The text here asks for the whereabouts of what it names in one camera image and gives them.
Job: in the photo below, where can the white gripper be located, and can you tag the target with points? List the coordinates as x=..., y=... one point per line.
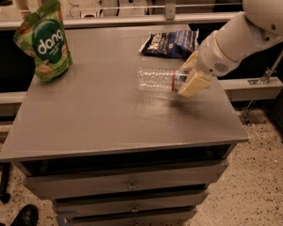
x=211, y=59

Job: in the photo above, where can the middle grey drawer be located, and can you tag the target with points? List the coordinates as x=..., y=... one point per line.
x=131, y=204

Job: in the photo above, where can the clear plastic water bottle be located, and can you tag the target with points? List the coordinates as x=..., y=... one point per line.
x=164, y=80

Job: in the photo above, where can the grey drawer cabinet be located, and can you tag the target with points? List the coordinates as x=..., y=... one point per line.
x=95, y=117

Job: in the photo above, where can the black shoe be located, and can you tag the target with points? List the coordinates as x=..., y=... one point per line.
x=28, y=216

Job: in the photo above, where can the grey metal rail frame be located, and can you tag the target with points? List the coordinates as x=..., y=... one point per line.
x=11, y=65

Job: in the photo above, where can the bottom grey drawer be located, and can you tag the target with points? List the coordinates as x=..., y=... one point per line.
x=132, y=219

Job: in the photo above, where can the blue chip bag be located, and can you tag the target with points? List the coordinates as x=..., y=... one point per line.
x=174, y=44

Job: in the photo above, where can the grey drawer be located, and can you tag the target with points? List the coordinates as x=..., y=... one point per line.
x=132, y=219
x=126, y=180
x=131, y=204

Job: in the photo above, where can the top grey drawer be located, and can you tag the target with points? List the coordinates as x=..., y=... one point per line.
x=126, y=180

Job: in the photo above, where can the green dang snack bag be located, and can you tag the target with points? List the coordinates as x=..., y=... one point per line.
x=41, y=35

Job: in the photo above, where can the black chair leg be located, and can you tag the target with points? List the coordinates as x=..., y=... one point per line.
x=4, y=195

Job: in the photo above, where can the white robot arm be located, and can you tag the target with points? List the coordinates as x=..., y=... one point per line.
x=257, y=27

